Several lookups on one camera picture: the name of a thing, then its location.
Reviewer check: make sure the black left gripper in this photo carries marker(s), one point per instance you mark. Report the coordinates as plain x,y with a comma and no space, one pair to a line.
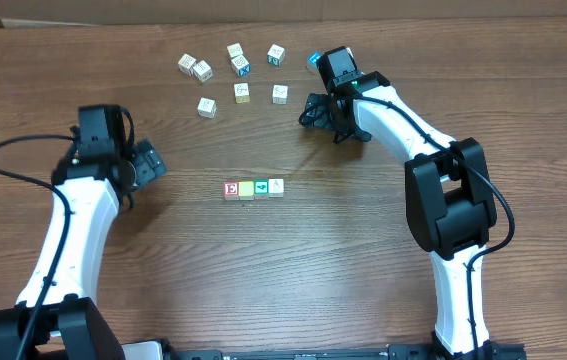
146,160

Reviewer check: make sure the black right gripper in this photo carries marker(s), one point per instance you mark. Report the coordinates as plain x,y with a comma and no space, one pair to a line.
319,116

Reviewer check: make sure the red letter E block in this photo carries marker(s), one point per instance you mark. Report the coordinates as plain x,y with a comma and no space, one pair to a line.
231,190

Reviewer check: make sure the blue-sided wooden block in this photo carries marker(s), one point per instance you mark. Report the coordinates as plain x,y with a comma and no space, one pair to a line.
275,187

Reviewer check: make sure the yellow-topped wooden block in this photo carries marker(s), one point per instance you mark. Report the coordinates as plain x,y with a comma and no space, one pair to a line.
246,190

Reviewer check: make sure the green number 4 block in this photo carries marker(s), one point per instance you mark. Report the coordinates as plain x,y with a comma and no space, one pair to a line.
261,188

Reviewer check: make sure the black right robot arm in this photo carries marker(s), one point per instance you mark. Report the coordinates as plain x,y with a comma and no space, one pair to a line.
449,201

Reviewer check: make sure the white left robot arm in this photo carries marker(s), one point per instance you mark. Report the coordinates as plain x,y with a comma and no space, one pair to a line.
55,316

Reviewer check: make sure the light blue topped block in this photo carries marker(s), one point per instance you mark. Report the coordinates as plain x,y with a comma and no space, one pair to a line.
311,64

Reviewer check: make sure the green letter E block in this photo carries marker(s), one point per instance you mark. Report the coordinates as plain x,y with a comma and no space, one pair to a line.
280,94

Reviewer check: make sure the green-sided picture block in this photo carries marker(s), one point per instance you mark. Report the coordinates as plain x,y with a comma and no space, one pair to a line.
275,55

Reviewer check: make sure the yellow letter C block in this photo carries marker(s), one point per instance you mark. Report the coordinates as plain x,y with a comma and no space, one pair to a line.
207,107

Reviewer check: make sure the yellow-framed picture block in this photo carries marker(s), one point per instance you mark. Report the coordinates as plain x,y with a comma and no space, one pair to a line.
241,93

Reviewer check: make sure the blue letter X block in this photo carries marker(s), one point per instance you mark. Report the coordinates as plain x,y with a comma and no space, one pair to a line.
241,65

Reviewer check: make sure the red car picture block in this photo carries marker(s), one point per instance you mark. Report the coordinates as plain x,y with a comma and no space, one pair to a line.
203,71

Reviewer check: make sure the red-sided wooden block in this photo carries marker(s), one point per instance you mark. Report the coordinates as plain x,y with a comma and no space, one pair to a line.
186,64

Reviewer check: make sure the plain wooden block behind X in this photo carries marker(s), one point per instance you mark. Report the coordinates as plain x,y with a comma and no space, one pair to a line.
234,50

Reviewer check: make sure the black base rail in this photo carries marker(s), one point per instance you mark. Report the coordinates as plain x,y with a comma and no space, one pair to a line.
343,354

